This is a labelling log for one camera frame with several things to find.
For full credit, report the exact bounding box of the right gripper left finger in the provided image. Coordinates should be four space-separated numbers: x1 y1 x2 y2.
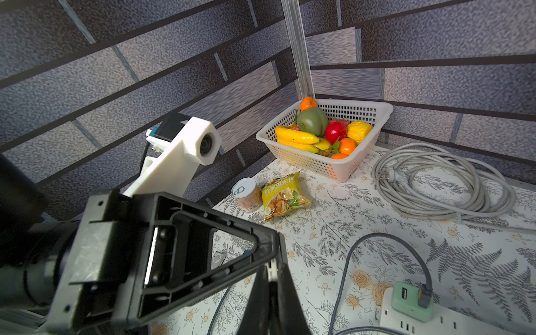
236 265 269 335

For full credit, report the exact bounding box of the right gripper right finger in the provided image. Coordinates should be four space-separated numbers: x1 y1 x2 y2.
278 263 311 335

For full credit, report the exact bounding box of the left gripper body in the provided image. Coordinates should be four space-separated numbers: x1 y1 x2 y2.
45 188 142 334

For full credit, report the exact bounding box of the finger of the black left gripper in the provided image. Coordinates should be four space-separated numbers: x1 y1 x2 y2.
128 193 288 327

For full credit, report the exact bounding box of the green charger plug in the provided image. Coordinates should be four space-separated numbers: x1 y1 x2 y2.
392 282 434 323

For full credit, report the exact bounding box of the black charging cable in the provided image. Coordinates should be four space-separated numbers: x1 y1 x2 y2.
207 232 434 335

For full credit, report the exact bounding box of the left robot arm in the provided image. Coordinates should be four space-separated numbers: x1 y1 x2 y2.
1 159 295 334

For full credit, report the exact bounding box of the grey mp3 player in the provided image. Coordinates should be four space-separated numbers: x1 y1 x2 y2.
211 251 227 269

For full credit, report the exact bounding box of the pull-tab food can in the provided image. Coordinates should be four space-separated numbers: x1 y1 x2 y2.
232 177 262 212

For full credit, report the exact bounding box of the yellow corn chips bag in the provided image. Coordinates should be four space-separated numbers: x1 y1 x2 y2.
261 172 311 221

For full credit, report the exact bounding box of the white power strip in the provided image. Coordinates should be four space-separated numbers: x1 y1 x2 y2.
380 288 512 335

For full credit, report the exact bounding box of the yellow plastic banana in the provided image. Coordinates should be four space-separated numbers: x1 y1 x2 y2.
275 126 332 156

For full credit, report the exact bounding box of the green plastic mango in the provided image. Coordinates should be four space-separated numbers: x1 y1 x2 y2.
297 107 329 137

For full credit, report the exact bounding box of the orange plastic tangerine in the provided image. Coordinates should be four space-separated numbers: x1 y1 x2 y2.
300 96 318 112

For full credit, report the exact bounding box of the yellow plastic corn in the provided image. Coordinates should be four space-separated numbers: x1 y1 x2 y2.
347 121 373 145

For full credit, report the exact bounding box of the white plastic fruit basket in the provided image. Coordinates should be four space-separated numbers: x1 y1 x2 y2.
256 98 394 182

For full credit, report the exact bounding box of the coiled grey cable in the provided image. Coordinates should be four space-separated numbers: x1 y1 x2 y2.
371 142 536 235

